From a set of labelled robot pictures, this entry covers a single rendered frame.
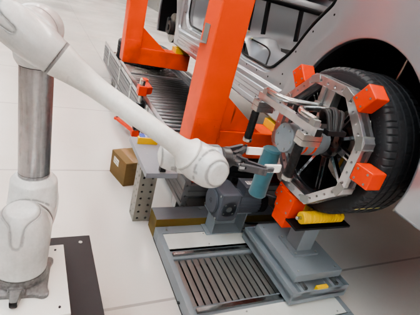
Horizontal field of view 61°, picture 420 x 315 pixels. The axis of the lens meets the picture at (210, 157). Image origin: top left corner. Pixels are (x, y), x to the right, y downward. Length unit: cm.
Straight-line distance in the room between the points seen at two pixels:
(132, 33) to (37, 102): 247
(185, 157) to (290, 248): 113
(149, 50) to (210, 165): 282
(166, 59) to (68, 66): 277
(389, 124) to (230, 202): 87
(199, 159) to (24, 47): 51
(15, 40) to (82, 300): 84
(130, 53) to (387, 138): 269
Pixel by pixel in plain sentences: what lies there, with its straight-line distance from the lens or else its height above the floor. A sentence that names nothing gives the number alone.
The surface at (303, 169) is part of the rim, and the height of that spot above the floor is 66.
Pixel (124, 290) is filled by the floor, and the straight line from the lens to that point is 181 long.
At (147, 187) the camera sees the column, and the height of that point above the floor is 24.
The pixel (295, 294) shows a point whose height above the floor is 17.
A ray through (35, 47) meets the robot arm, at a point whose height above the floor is 110.
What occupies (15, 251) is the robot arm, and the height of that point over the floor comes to 52.
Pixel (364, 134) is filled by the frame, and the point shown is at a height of 99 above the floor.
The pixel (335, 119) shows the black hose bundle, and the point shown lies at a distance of 140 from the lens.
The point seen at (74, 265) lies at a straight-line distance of 148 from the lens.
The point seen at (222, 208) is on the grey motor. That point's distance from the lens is 190.
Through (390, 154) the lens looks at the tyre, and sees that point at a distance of 148.
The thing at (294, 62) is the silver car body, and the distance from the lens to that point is 207.
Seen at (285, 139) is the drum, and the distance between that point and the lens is 153.
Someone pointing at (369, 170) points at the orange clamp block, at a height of 88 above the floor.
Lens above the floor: 132
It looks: 24 degrees down
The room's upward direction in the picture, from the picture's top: 15 degrees clockwise
